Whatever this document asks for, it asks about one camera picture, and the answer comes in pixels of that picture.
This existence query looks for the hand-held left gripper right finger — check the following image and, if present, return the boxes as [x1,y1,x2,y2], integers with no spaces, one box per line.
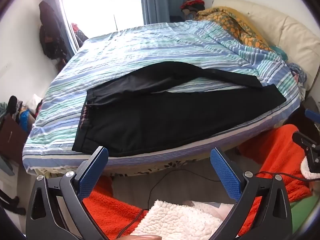
[210,147,293,240]

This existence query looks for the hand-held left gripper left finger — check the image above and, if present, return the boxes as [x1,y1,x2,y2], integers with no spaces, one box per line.
[26,146,110,240]

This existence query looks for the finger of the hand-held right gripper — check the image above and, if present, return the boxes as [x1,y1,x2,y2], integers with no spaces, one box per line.
[292,131,320,154]
[305,109,320,125]

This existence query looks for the black pants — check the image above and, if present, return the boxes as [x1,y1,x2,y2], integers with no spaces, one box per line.
[72,61,287,157]

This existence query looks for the person's left hand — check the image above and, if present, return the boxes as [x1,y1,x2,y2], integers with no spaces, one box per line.
[119,234,162,240]

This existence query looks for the white fleece cuff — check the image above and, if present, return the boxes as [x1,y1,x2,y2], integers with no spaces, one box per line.
[300,157,320,180]

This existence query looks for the blue plaid cloth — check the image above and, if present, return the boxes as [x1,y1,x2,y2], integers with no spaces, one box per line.
[287,63,307,88]

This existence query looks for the leaf patterned mattress cover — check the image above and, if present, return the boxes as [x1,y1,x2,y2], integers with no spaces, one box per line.
[109,159,193,177]

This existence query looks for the white fleece cloth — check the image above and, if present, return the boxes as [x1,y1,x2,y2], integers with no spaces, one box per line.
[130,199,224,240]

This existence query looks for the teal cloth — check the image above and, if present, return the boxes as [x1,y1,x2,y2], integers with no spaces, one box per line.
[271,44,288,61]

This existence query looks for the blue plastic bag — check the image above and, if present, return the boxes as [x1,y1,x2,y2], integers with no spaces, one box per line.
[19,110,33,133]

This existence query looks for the brown paper bag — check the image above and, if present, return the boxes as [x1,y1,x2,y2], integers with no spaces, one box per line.
[0,116,28,165]

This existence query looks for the cream padded headboard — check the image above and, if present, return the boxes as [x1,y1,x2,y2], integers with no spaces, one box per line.
[211,0,320,92]

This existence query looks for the black fuzzy object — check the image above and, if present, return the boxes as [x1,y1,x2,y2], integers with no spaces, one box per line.
[5,95,18,122]

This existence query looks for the orange patterned quilt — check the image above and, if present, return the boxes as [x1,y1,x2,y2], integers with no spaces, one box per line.
[196,6,275,53]

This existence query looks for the striped blue green bed sheet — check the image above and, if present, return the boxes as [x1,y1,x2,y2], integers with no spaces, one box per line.
[22,20,300,175]

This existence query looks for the red clothes by window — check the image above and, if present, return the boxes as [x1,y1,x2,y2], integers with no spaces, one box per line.
[71,22,88,49]

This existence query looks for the dark hanging clothes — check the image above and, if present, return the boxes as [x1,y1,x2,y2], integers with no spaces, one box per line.
[38,1,69,72]

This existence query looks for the red and black cloth bundle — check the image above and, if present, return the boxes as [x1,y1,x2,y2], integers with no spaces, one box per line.
[180,0,206,20]

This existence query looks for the blue curtain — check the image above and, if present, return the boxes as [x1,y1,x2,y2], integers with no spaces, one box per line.
[139,0,198,25]

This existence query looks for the black cable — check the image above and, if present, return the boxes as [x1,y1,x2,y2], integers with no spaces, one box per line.
[116,169,320,239]

